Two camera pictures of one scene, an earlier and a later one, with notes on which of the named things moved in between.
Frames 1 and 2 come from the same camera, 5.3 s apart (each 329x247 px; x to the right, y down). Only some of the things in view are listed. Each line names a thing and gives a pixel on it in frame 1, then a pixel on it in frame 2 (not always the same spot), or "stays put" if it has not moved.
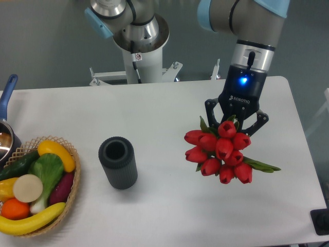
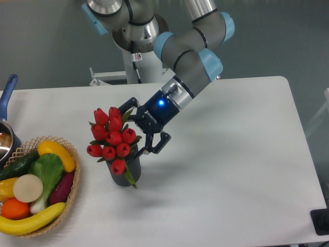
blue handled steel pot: x=8 y=150 stays put
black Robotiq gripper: x=240 y=96 → x=151 y=117
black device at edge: x=320 y=220 stays put
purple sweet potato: x=61 y=191 stays put
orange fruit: x=13 y=209 stays put
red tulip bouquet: x=220 y=149 → x=113 y=139
